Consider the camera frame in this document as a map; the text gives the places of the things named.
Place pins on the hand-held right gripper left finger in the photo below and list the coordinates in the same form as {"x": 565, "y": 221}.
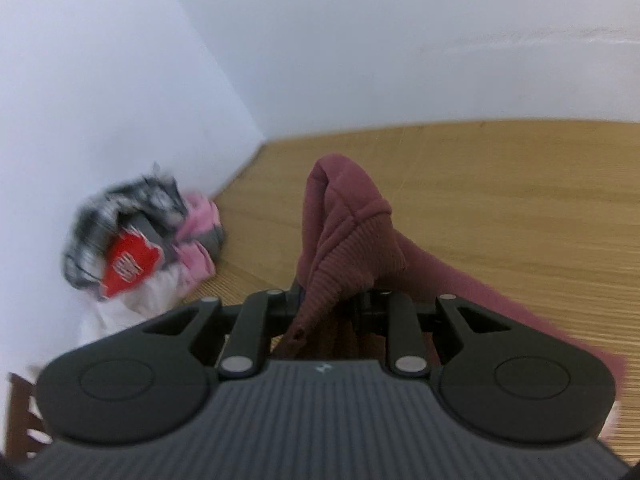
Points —
{"x": 278, "y": 306}

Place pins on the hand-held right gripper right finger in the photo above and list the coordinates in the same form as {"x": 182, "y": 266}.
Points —
{"x": 371, "y": 306}

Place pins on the maroon sweater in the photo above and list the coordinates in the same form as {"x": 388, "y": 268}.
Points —
{"x": 350, "y": 240}

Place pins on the pink garment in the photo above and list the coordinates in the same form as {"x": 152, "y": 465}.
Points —
{"x": 199, "y": 232}

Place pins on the white cloth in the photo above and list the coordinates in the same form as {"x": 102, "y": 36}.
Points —
{"x": 135, "y": 310}

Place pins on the red printed cloth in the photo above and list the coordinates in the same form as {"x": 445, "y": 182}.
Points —
{"x": 131, "y": 261}

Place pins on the grey plaid cloth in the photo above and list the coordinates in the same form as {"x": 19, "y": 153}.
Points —
{"x": 100, "y": 220}

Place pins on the dark wooden chair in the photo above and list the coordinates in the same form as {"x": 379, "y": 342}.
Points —
{"x": 22, "y": 410}

